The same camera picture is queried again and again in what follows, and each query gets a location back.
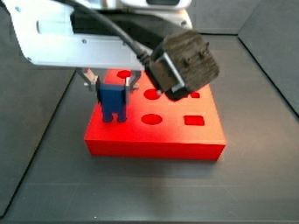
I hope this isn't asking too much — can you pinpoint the black camera cable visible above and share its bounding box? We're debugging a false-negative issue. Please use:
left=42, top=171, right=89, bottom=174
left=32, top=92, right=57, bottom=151
left=57, top=0, right=154, bottom=60

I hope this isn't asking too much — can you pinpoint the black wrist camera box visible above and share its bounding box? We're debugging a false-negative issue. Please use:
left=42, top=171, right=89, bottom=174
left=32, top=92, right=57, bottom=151
left=145, top=30, right=220, bottom=102

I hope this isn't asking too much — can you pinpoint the blue square-circle peg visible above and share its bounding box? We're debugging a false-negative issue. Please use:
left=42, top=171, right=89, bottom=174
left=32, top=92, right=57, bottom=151
left=97, top=84, right=126, bottom=123

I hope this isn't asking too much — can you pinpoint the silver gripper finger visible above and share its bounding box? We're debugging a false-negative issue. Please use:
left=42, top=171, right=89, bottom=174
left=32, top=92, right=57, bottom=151
left=76, top=67, right=98, bottom=91
left=125, top=70, right=141, bottom=93

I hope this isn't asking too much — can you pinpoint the red shape-sorter block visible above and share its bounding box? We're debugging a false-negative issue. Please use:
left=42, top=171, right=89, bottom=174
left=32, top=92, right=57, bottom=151
left=84, top=76, right=226, bottom=160

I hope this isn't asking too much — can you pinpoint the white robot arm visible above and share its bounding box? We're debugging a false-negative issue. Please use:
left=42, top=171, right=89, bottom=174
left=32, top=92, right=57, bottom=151
left=0, top=0, right=192, bottom=94

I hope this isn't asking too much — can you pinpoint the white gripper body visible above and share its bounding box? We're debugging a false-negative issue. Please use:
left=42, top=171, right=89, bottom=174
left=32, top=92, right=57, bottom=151
left=2, top=0, right=142, bottom=70

